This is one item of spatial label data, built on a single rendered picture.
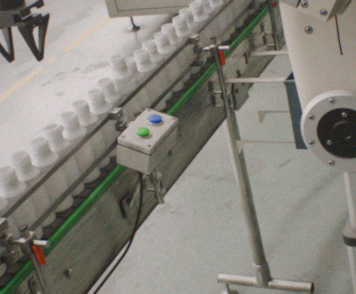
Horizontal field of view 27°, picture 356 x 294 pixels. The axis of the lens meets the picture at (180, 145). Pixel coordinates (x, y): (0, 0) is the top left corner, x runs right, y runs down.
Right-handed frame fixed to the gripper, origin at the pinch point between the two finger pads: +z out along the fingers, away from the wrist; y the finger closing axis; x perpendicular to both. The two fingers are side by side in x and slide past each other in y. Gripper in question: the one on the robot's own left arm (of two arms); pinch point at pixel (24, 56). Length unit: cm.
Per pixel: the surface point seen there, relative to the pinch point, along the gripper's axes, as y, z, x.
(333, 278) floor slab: 6, 139, 117
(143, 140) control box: 3.5, 29.2, 23.5
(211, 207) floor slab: -61, 139, 158
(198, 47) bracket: -9, 31, 79
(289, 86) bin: 13, 46, 86
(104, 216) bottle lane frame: -9, 46, 19
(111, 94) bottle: -13.5, 26.3, 40.2
